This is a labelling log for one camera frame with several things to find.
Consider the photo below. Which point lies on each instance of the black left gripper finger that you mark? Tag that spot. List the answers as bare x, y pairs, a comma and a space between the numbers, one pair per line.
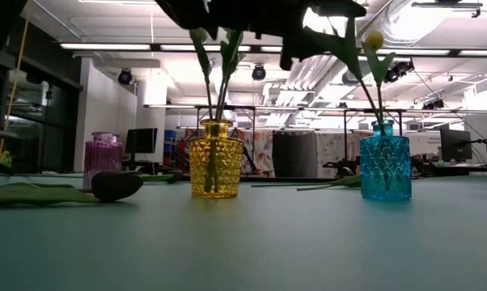
336, 7
294, 52

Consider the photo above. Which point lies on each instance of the yellow artificial tulip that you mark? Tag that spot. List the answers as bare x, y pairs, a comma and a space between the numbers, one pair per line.
344, 52

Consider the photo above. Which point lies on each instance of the dark purple artificial tulip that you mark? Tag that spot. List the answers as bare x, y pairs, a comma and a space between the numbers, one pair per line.
114, 186
173, 177

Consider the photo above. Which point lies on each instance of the yellow glass vase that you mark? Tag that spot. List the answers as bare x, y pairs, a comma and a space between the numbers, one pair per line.
227, 169

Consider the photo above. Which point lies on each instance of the blue glass vase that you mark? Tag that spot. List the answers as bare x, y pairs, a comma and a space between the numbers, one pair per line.
385, 174

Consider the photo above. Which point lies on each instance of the purple glass vase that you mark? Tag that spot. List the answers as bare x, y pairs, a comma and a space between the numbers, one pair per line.
104, 157

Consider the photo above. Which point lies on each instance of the black ceiling spotlight cluster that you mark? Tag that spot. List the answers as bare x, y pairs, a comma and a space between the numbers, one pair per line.
397, 70

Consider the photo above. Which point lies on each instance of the black curtain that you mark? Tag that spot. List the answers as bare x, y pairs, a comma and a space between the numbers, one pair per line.
294, 155

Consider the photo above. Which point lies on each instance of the white patterned curtain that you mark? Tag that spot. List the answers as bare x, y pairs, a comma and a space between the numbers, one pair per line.
332, 149

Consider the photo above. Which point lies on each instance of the floral curtain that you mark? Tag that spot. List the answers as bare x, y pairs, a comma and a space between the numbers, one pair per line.
263, 153

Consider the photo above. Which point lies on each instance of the blue storage bin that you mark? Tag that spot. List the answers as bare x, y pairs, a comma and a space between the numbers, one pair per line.
170, 137

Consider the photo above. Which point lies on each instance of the green stem behind vases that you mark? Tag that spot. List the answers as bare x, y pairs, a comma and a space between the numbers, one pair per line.
346, 181

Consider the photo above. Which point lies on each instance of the black computer monitor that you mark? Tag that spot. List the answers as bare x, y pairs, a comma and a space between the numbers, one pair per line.
456, 144
141, 140

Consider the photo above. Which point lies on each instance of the teal table mat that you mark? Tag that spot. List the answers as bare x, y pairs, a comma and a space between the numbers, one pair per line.
268, 242

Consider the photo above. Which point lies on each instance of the yellow stick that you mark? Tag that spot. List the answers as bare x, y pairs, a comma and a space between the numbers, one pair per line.
15, 81

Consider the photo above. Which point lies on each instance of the silver ceiling air duct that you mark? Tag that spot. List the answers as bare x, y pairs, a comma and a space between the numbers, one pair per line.
405, 24

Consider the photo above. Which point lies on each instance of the black background rig frame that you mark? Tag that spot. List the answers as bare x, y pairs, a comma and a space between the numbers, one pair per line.
253, 121

